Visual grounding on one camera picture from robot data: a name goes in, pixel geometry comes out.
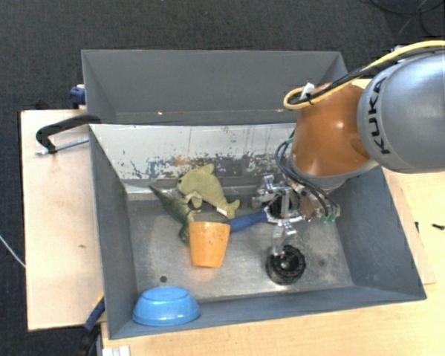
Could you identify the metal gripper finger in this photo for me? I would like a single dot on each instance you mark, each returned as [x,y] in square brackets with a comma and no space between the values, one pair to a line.
[268,191]
[283,233]

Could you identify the black round ribbed cap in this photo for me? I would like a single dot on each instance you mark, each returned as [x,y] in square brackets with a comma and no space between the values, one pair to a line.
[286,265]

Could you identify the yellow-green plush fish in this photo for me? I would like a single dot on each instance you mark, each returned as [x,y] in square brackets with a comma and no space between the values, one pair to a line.
[206,189]

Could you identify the orange plastic cup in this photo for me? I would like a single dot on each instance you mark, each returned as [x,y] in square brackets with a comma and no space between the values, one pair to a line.
[208,245]

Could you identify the green toy crocodile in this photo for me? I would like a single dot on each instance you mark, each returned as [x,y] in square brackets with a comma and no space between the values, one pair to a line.
[176,209]

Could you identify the grey metal bin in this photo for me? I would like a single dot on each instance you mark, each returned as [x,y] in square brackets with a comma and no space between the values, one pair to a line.
[217,84]

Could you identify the blue bowl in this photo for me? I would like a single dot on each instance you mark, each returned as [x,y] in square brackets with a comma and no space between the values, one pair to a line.
[165,306]

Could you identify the small black screw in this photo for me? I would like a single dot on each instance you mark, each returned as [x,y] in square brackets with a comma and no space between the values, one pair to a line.
[439,227]

